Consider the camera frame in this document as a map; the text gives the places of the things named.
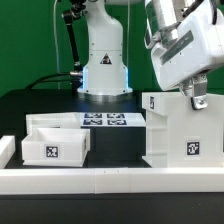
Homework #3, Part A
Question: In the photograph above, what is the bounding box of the white front drawer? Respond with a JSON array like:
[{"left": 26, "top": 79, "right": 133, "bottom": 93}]
[{"left": 21, "top": 128, "right": 90, "bottom": 167}]

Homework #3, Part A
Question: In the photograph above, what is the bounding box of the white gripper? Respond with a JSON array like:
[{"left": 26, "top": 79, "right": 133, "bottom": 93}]
[{"left": 149, "top": 0, "right": 224, "bottom": 110}]

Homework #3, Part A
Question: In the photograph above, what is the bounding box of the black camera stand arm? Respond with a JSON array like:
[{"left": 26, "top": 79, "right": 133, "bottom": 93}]
[{"left": 62, "top": 0, "right": 86, "bottom": 72}]

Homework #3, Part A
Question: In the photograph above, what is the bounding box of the white sheet with markers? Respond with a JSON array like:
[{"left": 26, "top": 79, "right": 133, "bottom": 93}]
[{"left": 78, "top": 112, "right": 146, "bottom": 127}]

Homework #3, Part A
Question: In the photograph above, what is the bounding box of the white drawer cabinet box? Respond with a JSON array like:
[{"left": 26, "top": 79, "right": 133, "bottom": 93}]
[{"left": 142, "top": 92, "right": 224, "bottom": 168}]

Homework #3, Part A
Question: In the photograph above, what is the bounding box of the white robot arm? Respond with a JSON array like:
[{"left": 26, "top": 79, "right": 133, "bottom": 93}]
[{"left": 80, "top": 0, "right": 224, "bottom": 110}]

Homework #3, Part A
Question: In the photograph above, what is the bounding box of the black cable bundle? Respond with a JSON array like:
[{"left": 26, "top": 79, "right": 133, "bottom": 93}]
[{"left": 25, "top": 71, "right": 84, "bottom": 90}]

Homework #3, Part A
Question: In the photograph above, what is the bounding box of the white fence frame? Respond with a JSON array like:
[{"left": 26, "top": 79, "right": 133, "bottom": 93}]
[{"left": 0, "top": 136, "right": 224, "bottom": 195}]

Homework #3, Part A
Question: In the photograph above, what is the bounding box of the white rear drawer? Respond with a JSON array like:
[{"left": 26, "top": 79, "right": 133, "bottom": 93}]
[{"left": 26, "top": 112, "right": 81, "bottom": 134}]

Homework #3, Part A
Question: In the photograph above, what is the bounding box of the white drawer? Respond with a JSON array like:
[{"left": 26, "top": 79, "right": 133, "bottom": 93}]
[
  {"left": 21, "top": 128, "right": 90, "bottom": 167},
  {"left": 26, "top": 112, "right": 81, "bottom": 134}
]

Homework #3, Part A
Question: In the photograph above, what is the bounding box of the white thin cable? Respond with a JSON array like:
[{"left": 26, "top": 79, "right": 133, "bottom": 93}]
[{"left": 52, "top": 0, "right": 62, "bottom": 90}]

